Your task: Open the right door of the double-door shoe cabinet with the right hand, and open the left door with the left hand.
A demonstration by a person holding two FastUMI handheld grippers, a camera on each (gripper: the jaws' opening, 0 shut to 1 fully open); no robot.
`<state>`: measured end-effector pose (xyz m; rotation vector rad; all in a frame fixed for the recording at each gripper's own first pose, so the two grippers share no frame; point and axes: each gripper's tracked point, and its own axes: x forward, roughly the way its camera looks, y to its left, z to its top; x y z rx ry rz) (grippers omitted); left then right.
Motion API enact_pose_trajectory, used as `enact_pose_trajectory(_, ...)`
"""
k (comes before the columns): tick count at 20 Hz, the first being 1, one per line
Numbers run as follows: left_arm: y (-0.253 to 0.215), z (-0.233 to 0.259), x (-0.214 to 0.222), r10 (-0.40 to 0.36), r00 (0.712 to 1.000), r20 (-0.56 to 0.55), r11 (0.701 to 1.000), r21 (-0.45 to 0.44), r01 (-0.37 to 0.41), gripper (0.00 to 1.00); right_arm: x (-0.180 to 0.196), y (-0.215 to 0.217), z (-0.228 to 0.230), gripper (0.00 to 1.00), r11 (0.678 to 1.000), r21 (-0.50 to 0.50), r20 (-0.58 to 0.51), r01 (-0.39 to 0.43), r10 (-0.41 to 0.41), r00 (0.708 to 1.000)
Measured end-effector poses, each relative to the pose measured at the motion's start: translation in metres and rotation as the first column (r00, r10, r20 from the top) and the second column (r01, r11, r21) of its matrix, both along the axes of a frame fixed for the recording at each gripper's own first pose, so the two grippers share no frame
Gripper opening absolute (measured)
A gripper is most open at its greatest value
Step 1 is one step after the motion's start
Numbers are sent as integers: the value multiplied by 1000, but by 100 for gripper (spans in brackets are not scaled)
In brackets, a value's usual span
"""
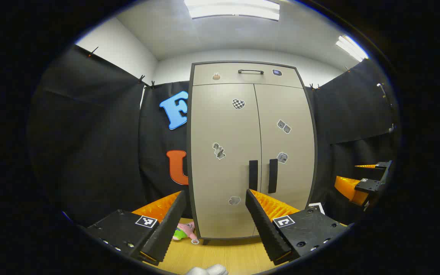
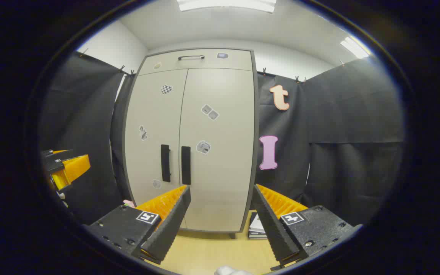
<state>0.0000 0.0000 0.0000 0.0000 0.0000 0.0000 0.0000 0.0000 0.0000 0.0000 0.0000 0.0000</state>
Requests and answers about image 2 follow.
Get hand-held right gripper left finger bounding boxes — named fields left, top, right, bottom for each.
left=84, top=185, right=192, bottom=265

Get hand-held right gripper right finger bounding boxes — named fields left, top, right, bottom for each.
left=251, top=184, right=362, bottom=270

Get black door handle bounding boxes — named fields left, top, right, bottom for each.
left=161, top=144, right=171, bottom=183
left=181, top=146, right=191, bottom=186

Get beige cabinet door grey stickers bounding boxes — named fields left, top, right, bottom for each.
left=178, top=68, right=255, bottom=232

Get beige cabinet door checkered sticker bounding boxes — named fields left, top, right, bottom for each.
left=124, top=69, right=189, bottom=209

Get grey double-door shoe cabinet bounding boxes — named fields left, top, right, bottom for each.
left=123, top=47, right=260, bottom=239

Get beige cabinet drawer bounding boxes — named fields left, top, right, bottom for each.
left=140, top=49, right=253, bottom=76

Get black backdrop cloth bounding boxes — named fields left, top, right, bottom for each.
left=303, top=57, right=404, bottom=226
left=256, top=72, right=311, bottom=209
left=40, top=52, right=126, bottom=226
left=110, top=73, right=137, bottom=201

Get narrow ceiling light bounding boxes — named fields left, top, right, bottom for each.
left=340, top=36, right=369, bottom=58

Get long ceiling light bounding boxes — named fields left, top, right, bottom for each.
left=177, top=0, right=277, bottom=14

